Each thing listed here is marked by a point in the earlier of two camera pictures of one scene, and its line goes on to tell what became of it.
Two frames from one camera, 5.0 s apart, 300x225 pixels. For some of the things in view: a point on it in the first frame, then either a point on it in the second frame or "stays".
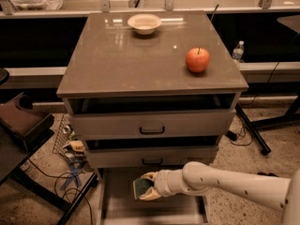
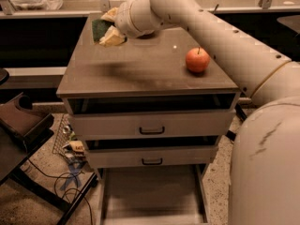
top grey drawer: x=156 y=116 stays
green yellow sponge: x=141 y=186 → x=99 y=28
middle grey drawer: x=150 y=152 stays
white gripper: x=162 y=182 → x=123 y=19
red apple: x=198 y=60 stays
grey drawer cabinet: x=151 y=91 stays
